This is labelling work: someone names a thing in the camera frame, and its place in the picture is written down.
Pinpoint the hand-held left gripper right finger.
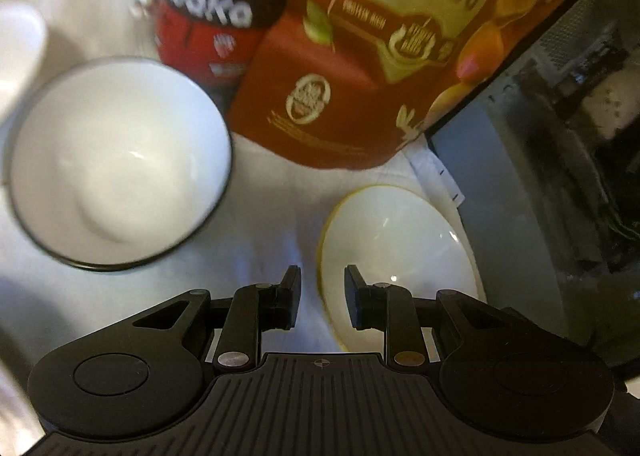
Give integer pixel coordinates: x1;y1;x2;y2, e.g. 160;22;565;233
345;264;507;368

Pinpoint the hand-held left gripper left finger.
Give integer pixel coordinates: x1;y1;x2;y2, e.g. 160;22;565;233
131;265;302;371

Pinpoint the white plate with yellow rim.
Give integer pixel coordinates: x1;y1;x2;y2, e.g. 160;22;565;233
316;184;488;353

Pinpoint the red black drink bottle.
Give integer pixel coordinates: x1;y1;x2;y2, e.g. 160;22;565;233
131;0;302;92

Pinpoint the red printed snack bag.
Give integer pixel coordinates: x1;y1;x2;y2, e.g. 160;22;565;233
227;0;587;171

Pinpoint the large plain white bowl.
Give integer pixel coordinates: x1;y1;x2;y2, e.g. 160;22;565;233
0;3;48;111

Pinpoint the white bowl with black rim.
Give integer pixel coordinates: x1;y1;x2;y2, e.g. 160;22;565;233
4;57;235;271

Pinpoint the white textured cloth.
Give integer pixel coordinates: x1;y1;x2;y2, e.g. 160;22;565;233
0;0;490;456

